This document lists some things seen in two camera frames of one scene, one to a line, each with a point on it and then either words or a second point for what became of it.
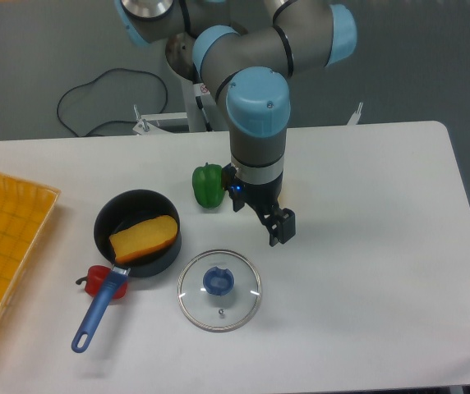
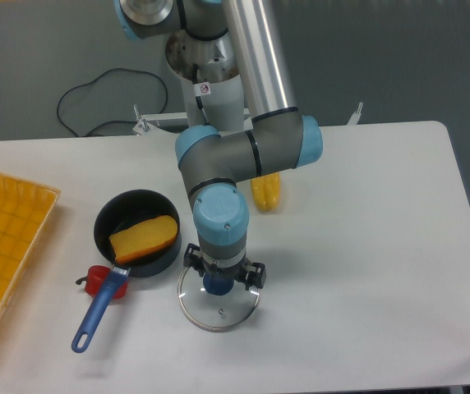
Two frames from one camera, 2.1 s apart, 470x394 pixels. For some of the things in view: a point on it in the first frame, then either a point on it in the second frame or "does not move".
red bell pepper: [97, 277] does not move
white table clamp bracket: [356, 116] does not move
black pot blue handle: [139, 233] does not move
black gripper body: [264, 197] -> [237, 271]
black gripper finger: [283, 229] -> [253, 274]
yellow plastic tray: [9, 215] does not move
